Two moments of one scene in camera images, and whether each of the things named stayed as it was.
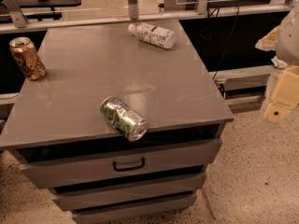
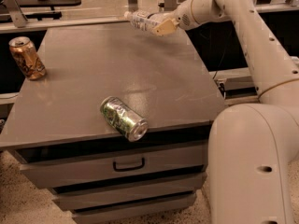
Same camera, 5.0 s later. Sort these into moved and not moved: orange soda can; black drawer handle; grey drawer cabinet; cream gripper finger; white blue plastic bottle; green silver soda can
Moved: white blue plastic bottle; cream gripper finger
Not moved: orange soda can; grey drawer cabinet; green silver soda can; black drawer handle
